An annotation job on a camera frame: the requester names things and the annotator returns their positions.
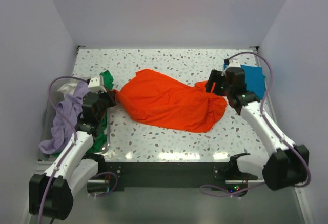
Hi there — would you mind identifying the green t shirt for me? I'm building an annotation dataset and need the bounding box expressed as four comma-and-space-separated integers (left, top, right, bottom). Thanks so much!
39, 70, 116, 156

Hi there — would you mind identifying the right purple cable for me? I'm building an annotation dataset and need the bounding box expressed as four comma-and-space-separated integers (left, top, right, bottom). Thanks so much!
199, 52, 311, 197

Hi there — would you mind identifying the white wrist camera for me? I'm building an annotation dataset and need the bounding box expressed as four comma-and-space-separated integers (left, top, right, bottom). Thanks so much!
88, 75, 106, 93
221, 59, 241, 76

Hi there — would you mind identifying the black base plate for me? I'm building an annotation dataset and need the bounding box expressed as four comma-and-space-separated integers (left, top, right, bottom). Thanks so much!
87, 162, 258, 194

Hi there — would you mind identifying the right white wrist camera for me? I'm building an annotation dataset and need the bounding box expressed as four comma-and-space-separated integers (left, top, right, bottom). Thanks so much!
221, 59, 241, 76

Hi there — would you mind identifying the lavender t shirt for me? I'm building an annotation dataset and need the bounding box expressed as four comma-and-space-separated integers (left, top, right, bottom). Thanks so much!
38, 81, 89, 155

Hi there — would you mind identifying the orange t shirt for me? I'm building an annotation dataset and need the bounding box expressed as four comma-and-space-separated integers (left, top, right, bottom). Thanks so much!
116, 69, 227, 133

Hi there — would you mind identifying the white t shirt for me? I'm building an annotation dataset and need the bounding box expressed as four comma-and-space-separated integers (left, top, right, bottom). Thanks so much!
57, 83, 77, 98

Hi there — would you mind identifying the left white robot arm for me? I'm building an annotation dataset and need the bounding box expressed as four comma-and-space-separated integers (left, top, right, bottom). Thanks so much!
28, 90, 118, 223

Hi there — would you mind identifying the clear plastic bin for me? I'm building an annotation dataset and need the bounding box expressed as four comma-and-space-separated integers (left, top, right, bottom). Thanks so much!
48, 79, 107, 156

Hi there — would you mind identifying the folded blue t shirt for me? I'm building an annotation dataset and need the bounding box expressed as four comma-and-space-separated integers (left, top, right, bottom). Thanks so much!
223, 59, 266, 100

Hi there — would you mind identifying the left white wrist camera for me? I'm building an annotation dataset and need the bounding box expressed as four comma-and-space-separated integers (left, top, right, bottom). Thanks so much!
88, 75, 106, 93

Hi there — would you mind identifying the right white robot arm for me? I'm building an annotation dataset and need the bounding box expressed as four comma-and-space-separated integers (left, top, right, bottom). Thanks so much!
205, 67, 311, 190

